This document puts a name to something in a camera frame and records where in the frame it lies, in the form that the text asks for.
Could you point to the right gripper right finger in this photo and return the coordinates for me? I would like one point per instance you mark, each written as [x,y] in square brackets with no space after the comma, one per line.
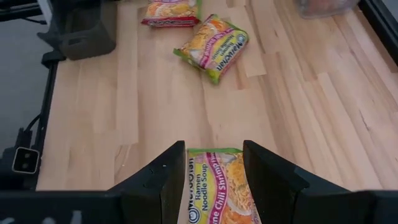
[273,186]

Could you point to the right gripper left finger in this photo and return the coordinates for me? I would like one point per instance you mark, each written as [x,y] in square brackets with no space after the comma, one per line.
[155,193]

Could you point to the dark grey bin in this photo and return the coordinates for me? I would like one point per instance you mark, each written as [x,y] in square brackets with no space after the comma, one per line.
[87,37]

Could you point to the table-level camera box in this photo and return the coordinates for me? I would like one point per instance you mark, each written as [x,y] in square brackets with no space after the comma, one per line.
[26,160]

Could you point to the clear plastic bin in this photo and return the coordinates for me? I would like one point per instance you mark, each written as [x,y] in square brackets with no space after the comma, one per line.
[326,7]

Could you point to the black table edge rail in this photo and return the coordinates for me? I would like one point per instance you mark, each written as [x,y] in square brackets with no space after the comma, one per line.
[382,28]
[46,102]

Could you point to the lime chili shrimp ramen packet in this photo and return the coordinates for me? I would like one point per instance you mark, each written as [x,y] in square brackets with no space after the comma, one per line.
[171,11]
[217,186]
[214,46]

